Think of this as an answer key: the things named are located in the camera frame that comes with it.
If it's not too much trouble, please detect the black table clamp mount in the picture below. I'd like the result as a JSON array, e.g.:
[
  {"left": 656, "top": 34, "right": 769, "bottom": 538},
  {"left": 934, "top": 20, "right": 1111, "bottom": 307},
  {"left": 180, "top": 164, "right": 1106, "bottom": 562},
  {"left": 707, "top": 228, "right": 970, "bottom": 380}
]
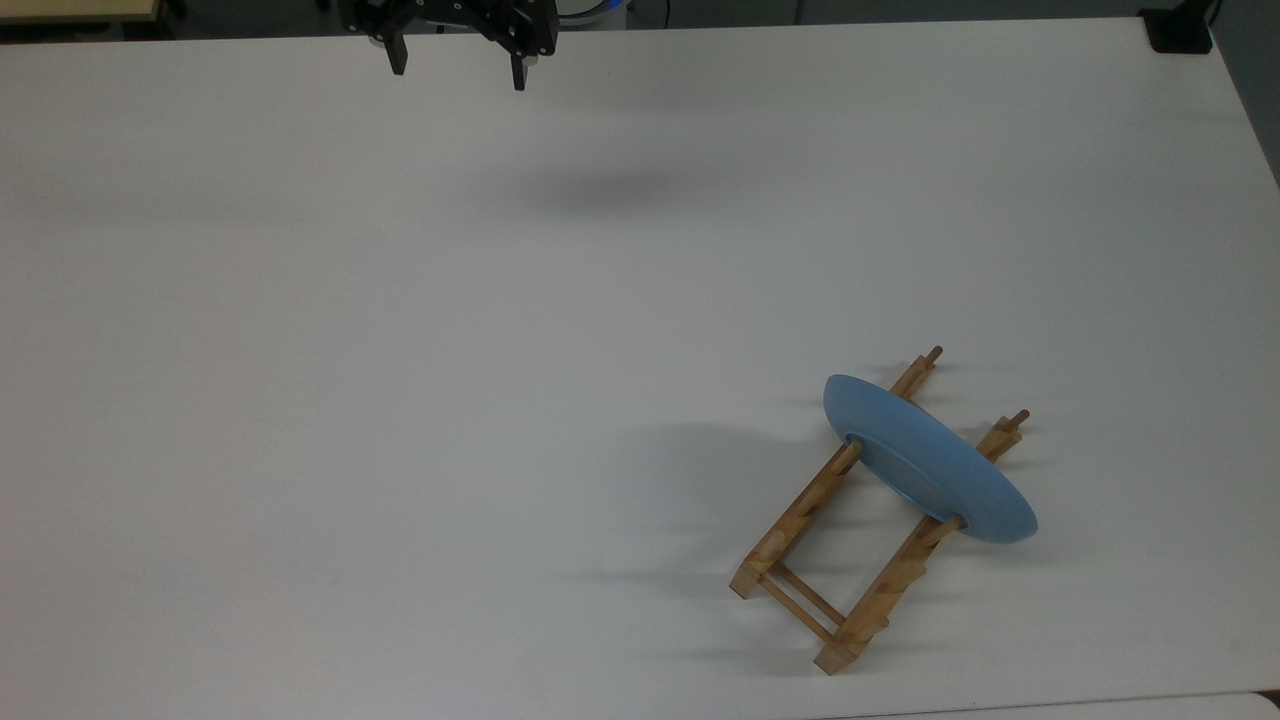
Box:
[{"left": 1140, "top": 4, "right": 1217, "bottom": 56}]

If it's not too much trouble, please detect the light wooden side table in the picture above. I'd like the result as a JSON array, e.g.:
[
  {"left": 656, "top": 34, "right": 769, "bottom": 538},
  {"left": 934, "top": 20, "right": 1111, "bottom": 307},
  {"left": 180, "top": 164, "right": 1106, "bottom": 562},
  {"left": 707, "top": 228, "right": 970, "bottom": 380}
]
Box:
[{"left": 0, "top": 0, "right": 163, "bottom": 27}]

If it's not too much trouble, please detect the wooden plate rack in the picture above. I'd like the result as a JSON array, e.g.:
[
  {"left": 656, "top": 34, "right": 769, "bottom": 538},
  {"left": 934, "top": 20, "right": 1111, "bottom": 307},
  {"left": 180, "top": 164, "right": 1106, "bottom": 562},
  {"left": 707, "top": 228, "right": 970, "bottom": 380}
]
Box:
[{"left": 729, "top": 346, "right": 1031, "bottom": 676}]

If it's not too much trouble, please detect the blue round plate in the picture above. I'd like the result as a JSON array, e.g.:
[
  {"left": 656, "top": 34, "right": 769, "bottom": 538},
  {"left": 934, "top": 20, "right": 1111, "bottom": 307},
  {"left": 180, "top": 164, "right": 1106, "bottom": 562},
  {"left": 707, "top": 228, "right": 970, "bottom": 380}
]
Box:
[{"left": 823, "top": 374, "right": 1039, "bottom": 546}]

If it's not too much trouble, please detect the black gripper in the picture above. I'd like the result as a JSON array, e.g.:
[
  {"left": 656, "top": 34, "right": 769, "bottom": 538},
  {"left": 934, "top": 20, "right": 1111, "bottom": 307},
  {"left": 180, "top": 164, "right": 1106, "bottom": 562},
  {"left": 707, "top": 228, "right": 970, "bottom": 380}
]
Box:
[{"left": 340, "top": 0, "right": 557, "bottom": 92}]

